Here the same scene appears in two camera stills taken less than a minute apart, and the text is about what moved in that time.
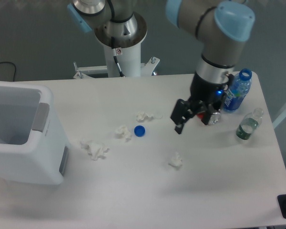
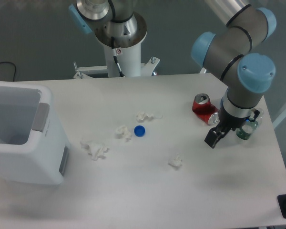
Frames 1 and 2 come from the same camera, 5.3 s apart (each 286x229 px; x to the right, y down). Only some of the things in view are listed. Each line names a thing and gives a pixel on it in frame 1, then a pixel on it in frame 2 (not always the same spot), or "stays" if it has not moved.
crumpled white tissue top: x=142 y=117 stays
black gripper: x=200 y=89 → x=226 y=120
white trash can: x=29 y=143 stays
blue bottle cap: x=139 y=130 stays
